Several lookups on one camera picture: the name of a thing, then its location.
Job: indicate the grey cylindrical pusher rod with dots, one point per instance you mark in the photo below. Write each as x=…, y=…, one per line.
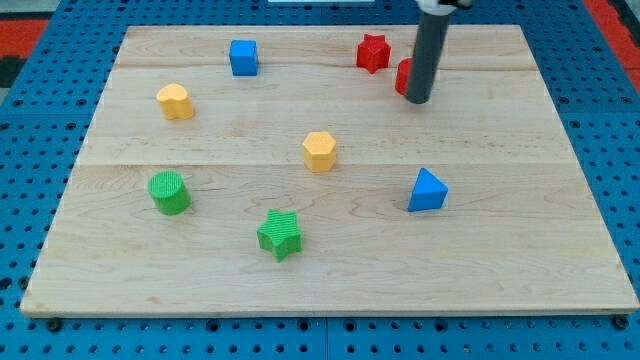
x=430, y=36

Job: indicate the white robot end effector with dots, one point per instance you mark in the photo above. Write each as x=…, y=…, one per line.
x=443, y=6

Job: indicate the yellow hexagon block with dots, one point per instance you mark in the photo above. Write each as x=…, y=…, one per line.
x=319, y=151

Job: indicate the yellow heart block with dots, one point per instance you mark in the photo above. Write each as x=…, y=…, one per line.
x=174, y=102

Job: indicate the red cylinder block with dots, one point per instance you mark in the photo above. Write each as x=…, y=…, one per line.
x=402, y=75

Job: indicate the red star block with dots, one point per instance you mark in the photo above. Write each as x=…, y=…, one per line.
x=373, y=53

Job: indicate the blue triangle block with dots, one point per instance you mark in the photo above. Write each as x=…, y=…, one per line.
x=428, y=193

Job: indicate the blue cube block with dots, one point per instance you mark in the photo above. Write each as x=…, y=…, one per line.
x=243, y=57

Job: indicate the wooden board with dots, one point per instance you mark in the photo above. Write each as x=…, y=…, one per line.
x=519, y=232

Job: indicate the green star block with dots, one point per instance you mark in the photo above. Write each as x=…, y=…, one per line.
x=280, y=234

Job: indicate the green cylinder block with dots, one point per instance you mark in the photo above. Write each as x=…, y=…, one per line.
x=168, y=192

